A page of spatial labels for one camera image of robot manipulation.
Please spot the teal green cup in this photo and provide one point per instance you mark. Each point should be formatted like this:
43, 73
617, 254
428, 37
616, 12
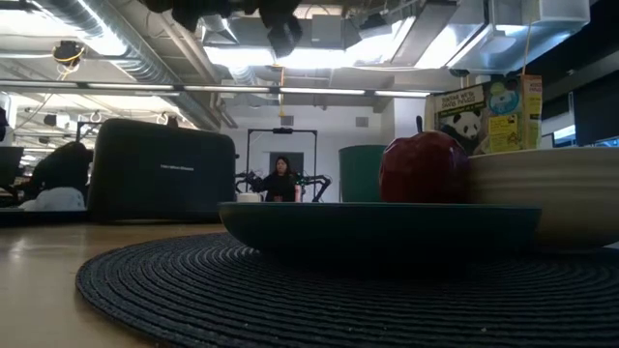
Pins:
360, 174

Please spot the red apple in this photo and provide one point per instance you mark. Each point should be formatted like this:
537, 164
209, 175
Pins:
423, 166

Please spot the dark green plate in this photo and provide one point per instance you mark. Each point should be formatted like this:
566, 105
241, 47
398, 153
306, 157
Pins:
377, 224

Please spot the panda print cereal box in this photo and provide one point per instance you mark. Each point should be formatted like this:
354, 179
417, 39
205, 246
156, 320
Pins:
493, 113

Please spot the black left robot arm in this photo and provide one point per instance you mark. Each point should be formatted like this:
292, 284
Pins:
193, 12

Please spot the black background robot arm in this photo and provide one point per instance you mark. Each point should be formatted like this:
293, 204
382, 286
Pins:
316, 182
249, 181

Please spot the person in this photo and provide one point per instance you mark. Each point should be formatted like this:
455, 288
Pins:
280, 183
58, 179

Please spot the long ceiling light strip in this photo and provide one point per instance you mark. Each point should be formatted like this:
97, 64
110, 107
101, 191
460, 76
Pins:
121, 87

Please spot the white background cup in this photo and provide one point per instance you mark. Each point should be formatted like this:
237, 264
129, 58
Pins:
248, 197

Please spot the black toaster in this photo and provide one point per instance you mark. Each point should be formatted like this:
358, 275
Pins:
159, 169

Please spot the round dark woven placemat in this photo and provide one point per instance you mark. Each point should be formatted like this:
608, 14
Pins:
338, 304

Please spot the dark computer monitor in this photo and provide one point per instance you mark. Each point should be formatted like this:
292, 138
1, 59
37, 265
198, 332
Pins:
10, 164

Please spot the beige ceramic bowl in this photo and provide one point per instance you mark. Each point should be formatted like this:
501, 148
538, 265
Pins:
551, 193

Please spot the black background robot frame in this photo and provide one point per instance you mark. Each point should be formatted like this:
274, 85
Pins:
282, 130

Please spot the silver ventilation duct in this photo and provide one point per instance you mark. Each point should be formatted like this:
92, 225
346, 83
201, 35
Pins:
140, 53

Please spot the black aluminium table frame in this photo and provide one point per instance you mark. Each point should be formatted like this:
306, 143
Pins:
43, 216

